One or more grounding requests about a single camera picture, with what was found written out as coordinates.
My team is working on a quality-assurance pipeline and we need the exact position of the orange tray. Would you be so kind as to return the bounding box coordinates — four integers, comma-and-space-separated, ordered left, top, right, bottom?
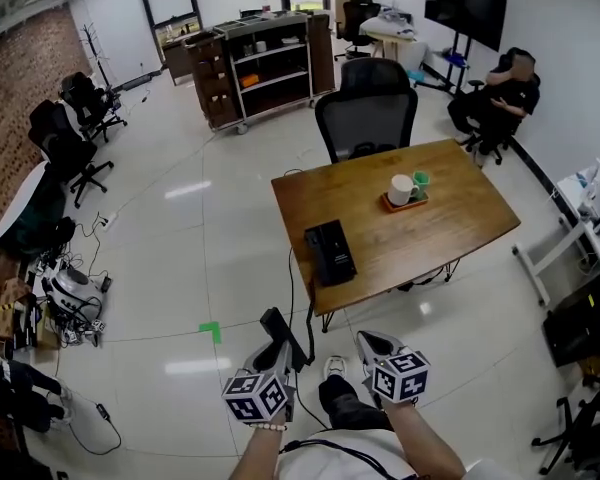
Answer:
379, 187, 431, 214

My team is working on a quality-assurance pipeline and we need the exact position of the black chair base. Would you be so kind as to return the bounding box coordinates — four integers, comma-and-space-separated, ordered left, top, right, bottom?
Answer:
531, 382, 600, 477

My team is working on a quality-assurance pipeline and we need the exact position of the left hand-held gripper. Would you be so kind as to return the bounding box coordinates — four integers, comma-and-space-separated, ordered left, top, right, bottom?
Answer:
222, 341, 298, 424

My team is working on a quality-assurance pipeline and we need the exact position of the black power adapter cable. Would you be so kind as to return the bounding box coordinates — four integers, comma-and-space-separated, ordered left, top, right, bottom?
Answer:
54, 396, 124, 455

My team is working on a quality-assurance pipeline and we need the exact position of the white frame desk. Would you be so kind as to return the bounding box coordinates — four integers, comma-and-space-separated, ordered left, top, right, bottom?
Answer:
511, 159, 600, 308

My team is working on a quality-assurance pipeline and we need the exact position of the thin black cable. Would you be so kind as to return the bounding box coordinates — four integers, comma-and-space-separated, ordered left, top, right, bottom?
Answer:
282, 167, 331, 432

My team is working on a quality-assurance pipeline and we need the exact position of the black equipment case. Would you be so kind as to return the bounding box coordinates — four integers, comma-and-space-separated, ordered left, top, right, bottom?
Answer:
541, 273, 600, 369

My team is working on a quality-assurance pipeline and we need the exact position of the green cup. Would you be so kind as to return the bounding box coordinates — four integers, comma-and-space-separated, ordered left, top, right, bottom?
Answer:
412, 170, 434, 201

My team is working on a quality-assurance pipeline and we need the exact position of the black mesh office chair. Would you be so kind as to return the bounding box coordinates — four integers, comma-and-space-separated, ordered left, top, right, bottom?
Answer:
313, 57, 420, 165

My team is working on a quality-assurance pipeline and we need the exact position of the light wooden table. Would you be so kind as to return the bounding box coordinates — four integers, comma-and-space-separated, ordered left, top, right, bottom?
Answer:
358, 10, 422, 62

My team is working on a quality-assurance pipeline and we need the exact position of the cardboard box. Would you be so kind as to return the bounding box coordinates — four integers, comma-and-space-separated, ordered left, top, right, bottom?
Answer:
0, 276, 47, 352

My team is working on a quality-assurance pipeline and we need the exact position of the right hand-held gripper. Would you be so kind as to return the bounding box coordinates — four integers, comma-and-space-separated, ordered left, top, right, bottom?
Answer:
356, 330, 431, 409

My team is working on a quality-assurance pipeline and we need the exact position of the black neck strap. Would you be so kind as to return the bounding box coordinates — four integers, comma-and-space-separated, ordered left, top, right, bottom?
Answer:
278, 439, 399, 480

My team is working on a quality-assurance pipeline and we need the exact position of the black television screen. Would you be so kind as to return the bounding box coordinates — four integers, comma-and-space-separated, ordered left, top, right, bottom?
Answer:
423, 0, 509, 53

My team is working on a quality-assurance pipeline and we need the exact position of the person's white shirt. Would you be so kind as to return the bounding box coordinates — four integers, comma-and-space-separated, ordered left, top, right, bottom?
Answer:
274, 426, 529, 480

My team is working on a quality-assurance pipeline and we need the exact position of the black coiled telephone cord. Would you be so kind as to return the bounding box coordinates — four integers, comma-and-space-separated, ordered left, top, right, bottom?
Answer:
304, 287, 318, 364

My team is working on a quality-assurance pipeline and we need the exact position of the black padded office chair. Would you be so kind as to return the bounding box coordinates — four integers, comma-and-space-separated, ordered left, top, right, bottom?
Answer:
28, 98, 116, 210
58, 71, 129, 144

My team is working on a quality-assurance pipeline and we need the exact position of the black telephone base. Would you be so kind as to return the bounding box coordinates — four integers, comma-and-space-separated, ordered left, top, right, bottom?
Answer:
303, 219, 359, 288

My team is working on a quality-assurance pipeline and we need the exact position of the person's white shoe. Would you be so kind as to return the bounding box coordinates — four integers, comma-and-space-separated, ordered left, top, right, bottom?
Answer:
323, 355, 350, 381

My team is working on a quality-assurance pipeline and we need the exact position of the black television stand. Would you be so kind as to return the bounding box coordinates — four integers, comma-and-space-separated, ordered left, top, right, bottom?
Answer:
413, 30, 477, 94

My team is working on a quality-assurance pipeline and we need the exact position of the person's black trouser leg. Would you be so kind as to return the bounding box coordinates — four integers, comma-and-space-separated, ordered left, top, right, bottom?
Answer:
318, 373, 395, 432

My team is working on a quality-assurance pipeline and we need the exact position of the person's left forearm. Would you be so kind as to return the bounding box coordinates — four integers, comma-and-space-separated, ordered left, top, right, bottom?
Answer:
228, 420, 292, 480

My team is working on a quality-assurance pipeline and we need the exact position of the white mug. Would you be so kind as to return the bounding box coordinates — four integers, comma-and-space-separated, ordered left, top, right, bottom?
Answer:
387, 173, 421, 207

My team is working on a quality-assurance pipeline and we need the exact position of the white round table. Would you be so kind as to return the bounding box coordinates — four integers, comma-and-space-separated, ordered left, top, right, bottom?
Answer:
0, 160, 50, 245

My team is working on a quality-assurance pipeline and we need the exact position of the black coat rack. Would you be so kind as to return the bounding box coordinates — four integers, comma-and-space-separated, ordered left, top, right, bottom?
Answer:
78, 22, 113, 88

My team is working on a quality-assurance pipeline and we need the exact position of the black swivel chair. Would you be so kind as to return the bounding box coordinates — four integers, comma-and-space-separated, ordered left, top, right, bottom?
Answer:
458, 46, 542, 166

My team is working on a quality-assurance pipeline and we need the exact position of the person's right forearm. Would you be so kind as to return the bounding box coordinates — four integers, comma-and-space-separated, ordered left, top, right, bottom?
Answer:
379, 400, 467, 480

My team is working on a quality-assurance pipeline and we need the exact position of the black high-back office chair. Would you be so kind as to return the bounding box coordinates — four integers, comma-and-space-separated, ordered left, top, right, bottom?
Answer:
333, 0, 382, 63

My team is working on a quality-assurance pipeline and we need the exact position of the grey round device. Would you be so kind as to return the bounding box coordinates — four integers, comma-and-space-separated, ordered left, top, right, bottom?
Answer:
46, 266, 107, 320

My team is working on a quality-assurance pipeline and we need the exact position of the dark wooden service cart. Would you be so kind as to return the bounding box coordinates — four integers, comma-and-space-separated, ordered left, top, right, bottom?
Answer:
182, 10, 337, 136

